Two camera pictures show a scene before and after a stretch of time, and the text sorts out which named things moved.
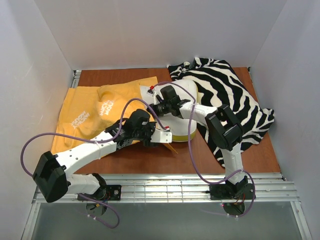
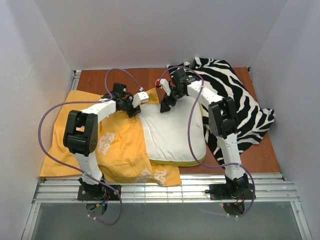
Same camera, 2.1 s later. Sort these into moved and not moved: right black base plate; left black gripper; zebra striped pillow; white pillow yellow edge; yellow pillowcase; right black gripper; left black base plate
Moved: yellow pillowcase; white pillow yellow edge; right black gripper; left black gripper
Not moved: left black base plate; zebra striped pillow; right black base plate
